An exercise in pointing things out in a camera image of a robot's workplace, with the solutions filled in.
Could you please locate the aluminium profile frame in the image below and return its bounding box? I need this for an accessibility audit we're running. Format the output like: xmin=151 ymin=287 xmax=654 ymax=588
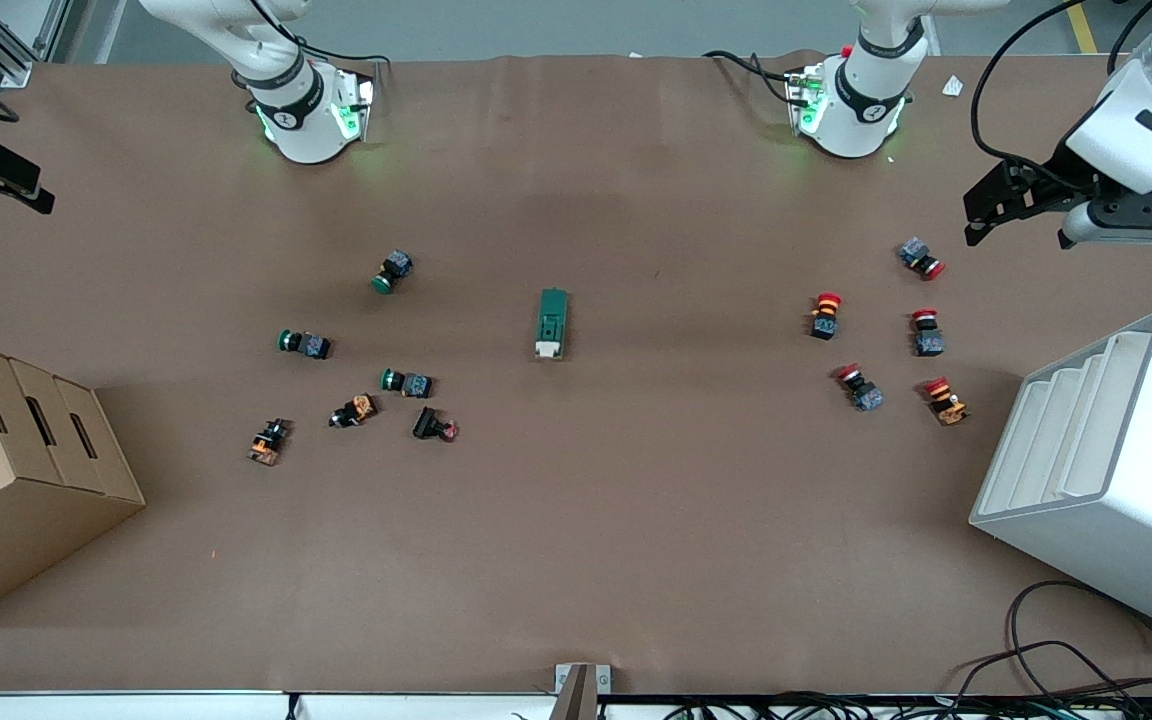
xmin=0 ymin=0 xmax=72 ymax=89

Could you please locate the black arm base cable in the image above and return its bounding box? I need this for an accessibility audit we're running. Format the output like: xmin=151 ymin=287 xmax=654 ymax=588
xmin=246 ymin=0 xmax=397 ymax=69
xmin=704 ymin=50 xmax=802 ymax=106

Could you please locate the black left arm base cable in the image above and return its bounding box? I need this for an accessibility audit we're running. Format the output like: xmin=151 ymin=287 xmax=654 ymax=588
xmin=704 ymin=50 xmax=802 ymax=106

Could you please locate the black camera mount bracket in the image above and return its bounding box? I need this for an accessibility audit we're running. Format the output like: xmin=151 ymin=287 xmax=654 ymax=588
xmin=1086 ymin=150 xmax=1152 ymax=236

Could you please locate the green push button switch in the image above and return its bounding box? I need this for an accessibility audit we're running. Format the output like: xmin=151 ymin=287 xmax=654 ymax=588
xmin=371 ymin=249 xmax=415 ymax=295
xmin=277 ymin=329 xmax=334 ymax=361
xmin=380 ymin=368 xmax=434 ymax=399

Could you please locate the black switch red indicator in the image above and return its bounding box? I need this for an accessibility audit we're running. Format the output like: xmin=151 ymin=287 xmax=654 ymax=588
xmin=412 ymin=405 xmax=460 ymax=443

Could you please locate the green load switch white lever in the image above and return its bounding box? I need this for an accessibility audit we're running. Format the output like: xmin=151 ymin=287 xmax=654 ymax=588
xmin=534 ymin=288 xmax=573 ymax=361

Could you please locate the black right arm base cable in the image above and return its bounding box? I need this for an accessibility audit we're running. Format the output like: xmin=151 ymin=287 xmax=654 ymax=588
xmin=246 ymin=0 xmax=397 ymax=69

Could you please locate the black cable bundle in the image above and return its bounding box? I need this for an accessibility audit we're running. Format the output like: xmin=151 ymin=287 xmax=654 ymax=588
xmin=666 ymin=690 xmax=1152 ymax=720

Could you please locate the brown cardboard box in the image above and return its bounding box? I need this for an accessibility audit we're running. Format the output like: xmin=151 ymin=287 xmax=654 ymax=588
xmin=0 ymin=333 xmax=147 ymax=629

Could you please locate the red mushroom button grey block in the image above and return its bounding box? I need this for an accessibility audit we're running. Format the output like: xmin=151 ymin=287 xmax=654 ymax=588
xmin=898 ymin=237 xmax=947 ymax=281
xmin=833 ymin=363 xmax=885 ymax=413
xmin=911 ymin=308 xmax=946 ymax=358

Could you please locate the metal table edge bracket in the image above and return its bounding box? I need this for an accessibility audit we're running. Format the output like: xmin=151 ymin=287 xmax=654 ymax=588
xmin=554 ymin=662 xmax=612 ymax=720

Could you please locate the black button orange block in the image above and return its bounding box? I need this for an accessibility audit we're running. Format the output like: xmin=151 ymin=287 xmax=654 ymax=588
xmin=328 ymin=394 xmax=379 ymax=429
xmin=247 ymin=418 xmax=293 ymax=467

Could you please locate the white stepped storage rack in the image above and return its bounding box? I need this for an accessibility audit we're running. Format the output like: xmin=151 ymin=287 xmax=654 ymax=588
xmin=969 ymin=309 xmax=1152 ymax=643

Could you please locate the black looped floor cable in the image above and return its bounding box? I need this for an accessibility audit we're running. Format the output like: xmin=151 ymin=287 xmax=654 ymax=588
xmin=951 ymin=580 xmax=1152 ymax=720

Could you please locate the red mushroom button orange block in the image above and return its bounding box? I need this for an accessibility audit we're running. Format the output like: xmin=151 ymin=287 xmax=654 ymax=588
xmin=808 ymin=292 xmax=844 ymax=341
xmin=921 ymin=376 xmax=971 ymax=427

